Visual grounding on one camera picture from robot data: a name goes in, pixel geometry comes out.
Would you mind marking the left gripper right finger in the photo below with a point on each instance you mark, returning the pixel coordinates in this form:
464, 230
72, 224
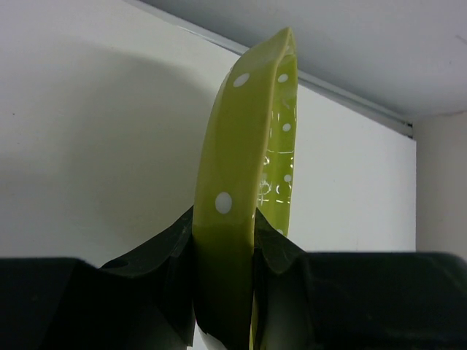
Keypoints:
355, 300

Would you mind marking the green polka dot plate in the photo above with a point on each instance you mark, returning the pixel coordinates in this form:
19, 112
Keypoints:
245, 171

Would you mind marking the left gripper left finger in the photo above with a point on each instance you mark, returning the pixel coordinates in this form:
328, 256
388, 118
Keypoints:
140, 300

